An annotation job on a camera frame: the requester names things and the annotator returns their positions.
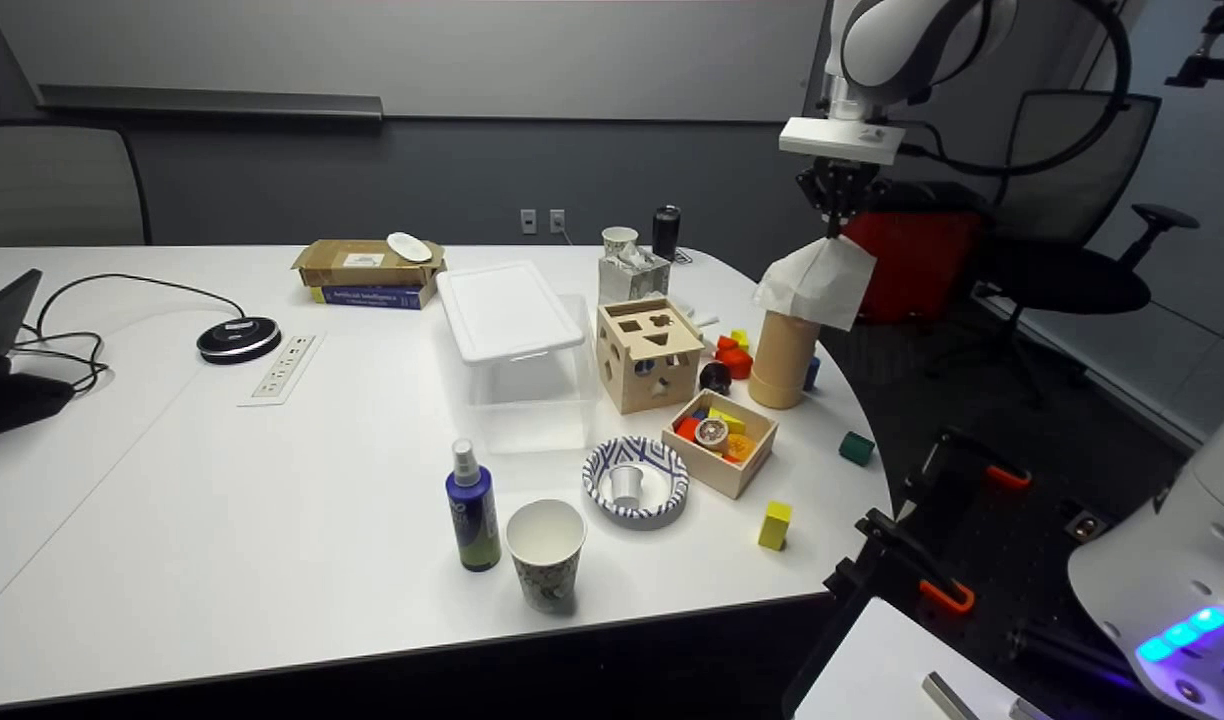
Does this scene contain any small grey object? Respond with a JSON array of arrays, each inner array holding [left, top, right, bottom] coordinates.
[[920, 667, 991, 720]]

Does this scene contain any grey tissue box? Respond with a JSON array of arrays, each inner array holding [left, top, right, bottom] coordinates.
[[595, 244, 671, 308]]

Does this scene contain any patterned paper plate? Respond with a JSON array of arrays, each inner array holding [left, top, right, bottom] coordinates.
[[581, 436, 691, 524]]

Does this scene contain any black mesh office chair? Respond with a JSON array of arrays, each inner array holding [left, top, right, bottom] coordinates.
[[968, 86, 1203, 322]]

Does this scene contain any white paper sheet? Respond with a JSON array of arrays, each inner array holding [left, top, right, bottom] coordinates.
[[789, 595, 1055, 720]]

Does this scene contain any blue book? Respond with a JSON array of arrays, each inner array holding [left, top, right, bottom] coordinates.
[[321, 285, 432, 313]]

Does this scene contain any orange clamp handle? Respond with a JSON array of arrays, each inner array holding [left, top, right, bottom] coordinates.
[[980, 456, 1037, 500], [917, 573, 980, 618]]

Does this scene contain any red wooden block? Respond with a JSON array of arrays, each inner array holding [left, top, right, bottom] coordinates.
[[711, 333, 759, 384]]

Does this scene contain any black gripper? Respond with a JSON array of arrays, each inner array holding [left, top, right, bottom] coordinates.
[[797, 155, 890, 244]]

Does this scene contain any green wooden block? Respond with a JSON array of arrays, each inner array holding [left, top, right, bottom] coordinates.
[[836, 427, 879, 472]]

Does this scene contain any white paper cup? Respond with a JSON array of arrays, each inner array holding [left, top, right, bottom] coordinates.
[[505, 497, 591, 616]]

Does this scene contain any yellow wooden cube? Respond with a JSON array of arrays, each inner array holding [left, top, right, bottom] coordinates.
[[757, 500, 797, 556]]

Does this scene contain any wall whiteboard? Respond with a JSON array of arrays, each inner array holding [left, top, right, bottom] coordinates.
[[0, 0, 836, 124]]

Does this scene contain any white oval object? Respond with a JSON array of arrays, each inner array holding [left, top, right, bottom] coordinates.
[[384, 226, 437, 269]]

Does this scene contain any red box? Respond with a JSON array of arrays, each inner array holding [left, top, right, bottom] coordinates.
[[844, 202, 983, 326]]

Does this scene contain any blue spray bottle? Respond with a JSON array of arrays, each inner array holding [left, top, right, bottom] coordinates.
[[443, 443, 505, 574]]

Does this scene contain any wooden shape sorter box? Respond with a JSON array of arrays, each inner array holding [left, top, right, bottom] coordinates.
[[591, 290, 711, 416]]

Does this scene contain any small white cup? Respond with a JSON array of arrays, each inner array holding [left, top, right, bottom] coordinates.
[[607, 465, 648, 511]]

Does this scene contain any grey conference chair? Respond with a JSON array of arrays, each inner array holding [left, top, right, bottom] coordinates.
[[0, 119, 152, 249]]

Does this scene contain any wooden tray with blocks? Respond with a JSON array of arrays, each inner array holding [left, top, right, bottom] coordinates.
[[660, 388, 780, 503]]

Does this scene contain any black round puck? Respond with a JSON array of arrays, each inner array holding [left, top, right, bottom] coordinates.
[[193, 313, 283, 368]]

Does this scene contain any brown cardboard box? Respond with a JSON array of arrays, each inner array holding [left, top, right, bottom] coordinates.
[[294, 234, 447, 295]]

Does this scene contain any clear plastic container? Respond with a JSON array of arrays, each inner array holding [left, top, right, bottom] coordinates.
[[432, 313, 599, 456]]

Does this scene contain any black tumbler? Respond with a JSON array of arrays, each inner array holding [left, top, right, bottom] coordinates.
[[648, 199, 686, 264]]

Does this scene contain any white power strip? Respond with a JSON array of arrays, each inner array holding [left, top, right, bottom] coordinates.
[[238, 333, 321, 412]]

